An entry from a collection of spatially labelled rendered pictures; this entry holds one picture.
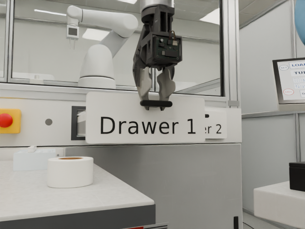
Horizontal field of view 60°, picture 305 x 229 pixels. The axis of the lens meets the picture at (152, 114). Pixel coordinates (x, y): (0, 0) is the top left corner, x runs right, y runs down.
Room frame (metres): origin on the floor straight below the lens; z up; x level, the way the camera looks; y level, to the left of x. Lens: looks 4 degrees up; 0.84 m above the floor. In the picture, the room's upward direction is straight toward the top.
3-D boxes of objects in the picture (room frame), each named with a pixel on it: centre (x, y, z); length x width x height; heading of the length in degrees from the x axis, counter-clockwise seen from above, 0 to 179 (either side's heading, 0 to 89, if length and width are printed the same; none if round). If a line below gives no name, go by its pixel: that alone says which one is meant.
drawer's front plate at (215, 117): (1.03, -0.17, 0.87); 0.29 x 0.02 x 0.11; 112
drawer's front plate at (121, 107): (0.61, 0.01, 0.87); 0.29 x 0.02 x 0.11; 112
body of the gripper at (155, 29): (0.57, -0.01, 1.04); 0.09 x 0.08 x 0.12; 22
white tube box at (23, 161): (0.64, 0.28, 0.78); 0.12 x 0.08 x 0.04; 21
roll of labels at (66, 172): (0.43, 0.13, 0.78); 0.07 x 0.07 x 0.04
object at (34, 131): (1.37, 0.27, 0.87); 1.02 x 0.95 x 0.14; 112
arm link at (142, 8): (0.57, -0.01, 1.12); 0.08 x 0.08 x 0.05
